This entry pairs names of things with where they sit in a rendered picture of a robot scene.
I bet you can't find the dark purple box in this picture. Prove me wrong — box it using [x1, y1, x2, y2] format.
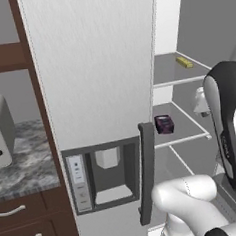
[153, 113, 176, 135]

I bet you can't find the white fridge door with dispenser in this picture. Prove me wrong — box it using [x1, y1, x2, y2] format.
[15, 0, 176, 236]

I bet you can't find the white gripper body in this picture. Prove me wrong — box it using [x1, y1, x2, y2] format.
[191, 86, 212, 116]

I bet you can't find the dark grey fridge door handle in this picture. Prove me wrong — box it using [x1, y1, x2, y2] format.
[131, 120, 164, 228]

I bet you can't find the brown wooden cabinet frame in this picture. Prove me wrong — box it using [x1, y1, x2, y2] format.
[0, 0, 82, 236]

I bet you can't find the brown wooden drawer front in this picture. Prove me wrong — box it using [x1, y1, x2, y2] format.
[0, 188, 70, 232]
[0, 215, 80, 236]

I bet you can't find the white open fridge body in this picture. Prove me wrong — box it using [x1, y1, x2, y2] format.
[129, 0, 236, 236]

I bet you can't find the white toaster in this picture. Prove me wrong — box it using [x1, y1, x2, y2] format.
[0, 91, 20, 170]

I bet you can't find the yellow butter stick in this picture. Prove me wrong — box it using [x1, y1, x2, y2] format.
[174, 54, 195, 70]

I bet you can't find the grey glass fridge shelf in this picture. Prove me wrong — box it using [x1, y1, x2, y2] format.
[150, 50, 213, 89]
[150, 98, 213, 150]

